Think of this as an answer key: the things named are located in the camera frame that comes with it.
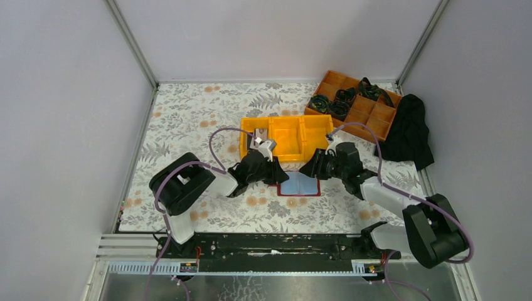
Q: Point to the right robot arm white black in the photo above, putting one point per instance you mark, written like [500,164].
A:
[430,232]

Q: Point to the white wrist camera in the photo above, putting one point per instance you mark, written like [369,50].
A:
[265,147]
[333,141]

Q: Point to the grey credit card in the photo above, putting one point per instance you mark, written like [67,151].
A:
[258,137]

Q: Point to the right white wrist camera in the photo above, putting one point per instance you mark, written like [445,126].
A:
[333,141]

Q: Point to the right aluminium corner post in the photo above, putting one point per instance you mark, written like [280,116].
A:
[422,42]

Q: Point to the aluminium slotted rail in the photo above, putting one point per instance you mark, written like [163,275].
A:
[335,268]

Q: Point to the aluminium corner post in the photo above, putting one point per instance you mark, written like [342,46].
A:
[129,38]
[422,42]

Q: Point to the black cloth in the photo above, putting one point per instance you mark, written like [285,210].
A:
[407,139]

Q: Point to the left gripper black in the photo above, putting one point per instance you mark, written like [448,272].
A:
[276,174]

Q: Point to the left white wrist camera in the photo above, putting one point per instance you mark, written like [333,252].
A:
[265,147]

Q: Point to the left aluminium corner post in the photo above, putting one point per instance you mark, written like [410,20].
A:
[129,38]

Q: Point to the yellow three-compartment bin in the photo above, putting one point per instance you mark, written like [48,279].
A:
[297,137]

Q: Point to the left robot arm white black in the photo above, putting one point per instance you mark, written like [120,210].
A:
[179,185]

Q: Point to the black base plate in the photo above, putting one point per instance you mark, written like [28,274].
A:
[247,249]

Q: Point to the floral table mat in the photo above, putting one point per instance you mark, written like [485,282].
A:
[203,118]

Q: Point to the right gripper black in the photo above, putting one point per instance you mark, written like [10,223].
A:
[315,164]

